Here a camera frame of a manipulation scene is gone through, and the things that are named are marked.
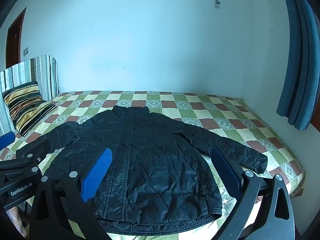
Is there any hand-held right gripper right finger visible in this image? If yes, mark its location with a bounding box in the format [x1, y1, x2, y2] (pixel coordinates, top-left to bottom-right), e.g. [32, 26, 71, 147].
[211, 146, 302, 240]

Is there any checkered bed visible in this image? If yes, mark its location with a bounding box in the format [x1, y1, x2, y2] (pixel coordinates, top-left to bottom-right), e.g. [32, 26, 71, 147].
[0, 90, 306, 240]

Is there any brown wooden door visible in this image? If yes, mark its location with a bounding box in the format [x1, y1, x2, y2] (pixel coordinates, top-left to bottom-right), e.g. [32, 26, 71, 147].
[5, 7, 27, 68]

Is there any blue striped pillow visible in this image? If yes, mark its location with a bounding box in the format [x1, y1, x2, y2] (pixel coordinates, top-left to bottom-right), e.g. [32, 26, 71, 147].
[0, 54, 60, 135]

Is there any blue curtain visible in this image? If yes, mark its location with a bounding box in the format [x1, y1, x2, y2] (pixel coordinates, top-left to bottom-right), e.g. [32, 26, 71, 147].
[276, 0, 320, 131]

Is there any black quilted jacket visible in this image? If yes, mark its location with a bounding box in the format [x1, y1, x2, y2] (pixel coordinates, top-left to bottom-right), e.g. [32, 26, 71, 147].
[45, 105, 268, 235]

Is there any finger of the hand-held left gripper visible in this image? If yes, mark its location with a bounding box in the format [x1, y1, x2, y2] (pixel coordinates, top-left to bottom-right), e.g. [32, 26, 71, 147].
[0, 131, 16, 153]
[15, 140, 51, 165]

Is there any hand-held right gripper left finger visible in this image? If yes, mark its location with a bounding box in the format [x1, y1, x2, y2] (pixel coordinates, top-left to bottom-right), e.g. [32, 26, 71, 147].
[29, 147, 113, 240]

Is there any yellow black striped pillow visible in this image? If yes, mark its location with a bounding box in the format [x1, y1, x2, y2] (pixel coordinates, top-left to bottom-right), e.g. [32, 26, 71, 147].
[2, 81, 57, 137]

